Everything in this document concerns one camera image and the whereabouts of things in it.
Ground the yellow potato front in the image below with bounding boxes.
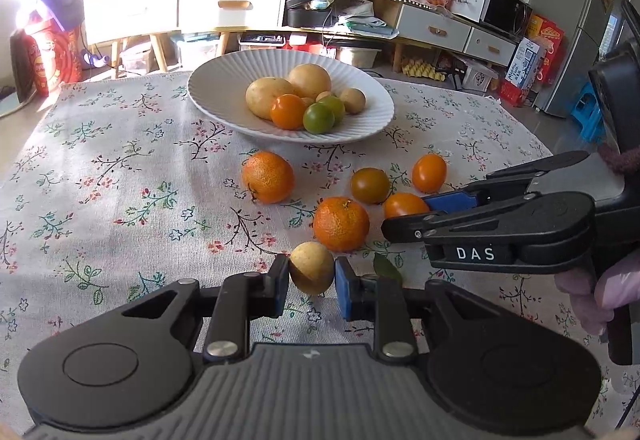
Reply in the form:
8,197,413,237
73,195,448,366
245,76,296,121

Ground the green leaf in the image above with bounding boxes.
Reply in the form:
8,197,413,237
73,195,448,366
372,252,403,286

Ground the brownish green cherry tomato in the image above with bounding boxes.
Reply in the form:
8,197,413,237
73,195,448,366
350,167,391,205

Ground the clear bin with blue lid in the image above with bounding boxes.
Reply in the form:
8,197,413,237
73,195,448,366
177,36,221,68

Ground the red patterned drum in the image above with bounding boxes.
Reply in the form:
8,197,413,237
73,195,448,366
24,17,83,97

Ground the low stand with grey drawers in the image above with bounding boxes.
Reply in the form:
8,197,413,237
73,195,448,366
282,0,518,73

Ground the clear bin with black lid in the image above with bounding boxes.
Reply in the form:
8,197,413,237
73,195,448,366
237,32,290,47

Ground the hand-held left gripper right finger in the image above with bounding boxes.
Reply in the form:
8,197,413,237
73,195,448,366
335,257,503,363

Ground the black microwave oven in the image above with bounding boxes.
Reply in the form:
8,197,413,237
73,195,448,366
479,0,533,41

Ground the red storage box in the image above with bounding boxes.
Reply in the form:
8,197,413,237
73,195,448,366
290,32,337,58

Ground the silver refrigerator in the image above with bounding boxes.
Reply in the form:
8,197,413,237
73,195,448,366
531,0,622,118

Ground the yellow egg tray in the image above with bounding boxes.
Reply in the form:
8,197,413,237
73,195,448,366
400,59,447,82

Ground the small red box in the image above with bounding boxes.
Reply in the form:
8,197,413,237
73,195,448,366
499,79,527,107

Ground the yellow potato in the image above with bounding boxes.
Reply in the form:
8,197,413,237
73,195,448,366
287,63,332,100
245,76,296,121

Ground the wooden cabinet with white drawers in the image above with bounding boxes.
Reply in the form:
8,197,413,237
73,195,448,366
82,0,288,73

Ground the purple plush toy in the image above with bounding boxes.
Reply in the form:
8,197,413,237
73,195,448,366
35,0,85,33

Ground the clear storage bin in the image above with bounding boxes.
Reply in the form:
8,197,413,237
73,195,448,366
120,42,153,73

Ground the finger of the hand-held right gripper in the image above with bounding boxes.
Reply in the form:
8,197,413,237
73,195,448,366
422,151,592,213
382,192,543,246

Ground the orange cherry tomato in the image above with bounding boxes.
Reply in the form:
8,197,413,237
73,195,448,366
382,192,431,221
411,153,448,194
270,93,307,131

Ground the white patterned floor box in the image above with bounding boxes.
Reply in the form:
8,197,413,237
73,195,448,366
461,59,500,93

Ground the stack of folded papers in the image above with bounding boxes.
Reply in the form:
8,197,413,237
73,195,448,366
334,0,401,39

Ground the yellow potato back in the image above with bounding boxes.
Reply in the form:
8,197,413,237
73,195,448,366
287,63,332,100

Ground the white ribbed plate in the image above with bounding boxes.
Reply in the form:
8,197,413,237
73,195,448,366
186,50,396,144

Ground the blue and white carton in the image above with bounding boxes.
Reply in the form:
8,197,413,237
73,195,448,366
504,37,542,92

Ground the black case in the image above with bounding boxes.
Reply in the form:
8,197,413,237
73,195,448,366
285,0,335,28

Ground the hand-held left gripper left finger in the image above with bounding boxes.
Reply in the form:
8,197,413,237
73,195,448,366
120,254,292,365

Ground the blue plastic stool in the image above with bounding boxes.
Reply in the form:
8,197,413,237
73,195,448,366
569,81,607,144

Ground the person's right hand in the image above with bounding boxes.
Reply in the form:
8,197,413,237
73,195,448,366
555,250,640,336

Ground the floral tablecloth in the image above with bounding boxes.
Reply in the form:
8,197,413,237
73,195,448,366
0,70,640,436

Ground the orange mandarin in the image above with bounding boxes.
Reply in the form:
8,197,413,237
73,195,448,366
312,196,371,253
241,150,296,204

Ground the person's right forearm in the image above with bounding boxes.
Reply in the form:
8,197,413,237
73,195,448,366
596,143,629,177

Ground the white storage bin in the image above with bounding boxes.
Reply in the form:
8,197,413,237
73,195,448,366
337,45,383,69

